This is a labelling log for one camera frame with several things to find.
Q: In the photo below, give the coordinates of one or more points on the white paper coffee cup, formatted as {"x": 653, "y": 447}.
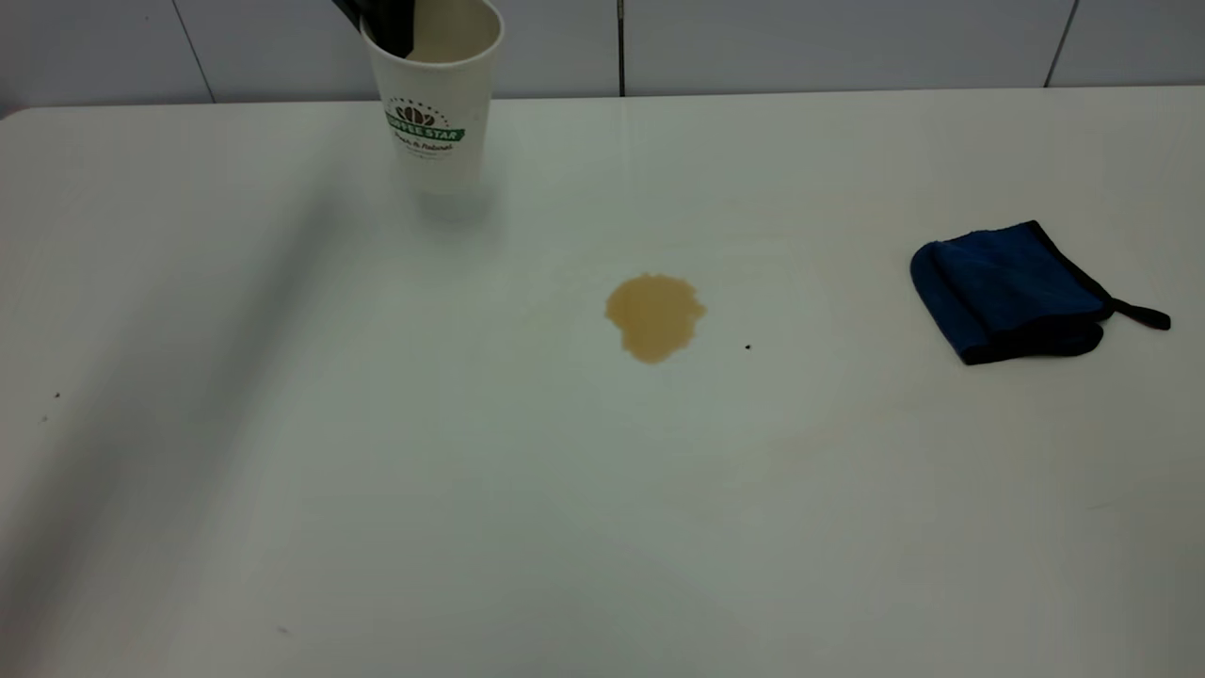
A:
{"x": 436, "y": 113}

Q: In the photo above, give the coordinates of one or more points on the blue microfiber cloth black trim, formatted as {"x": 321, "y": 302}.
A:
{"x": 1007, "y": 287}

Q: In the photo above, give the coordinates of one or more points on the brown coffee spill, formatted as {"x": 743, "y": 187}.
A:
{"x": 653, "y": 315}

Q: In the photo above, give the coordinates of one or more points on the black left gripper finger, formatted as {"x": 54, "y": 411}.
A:
{"x": 348, "y": 8}
{"x": 395, "y": 24}

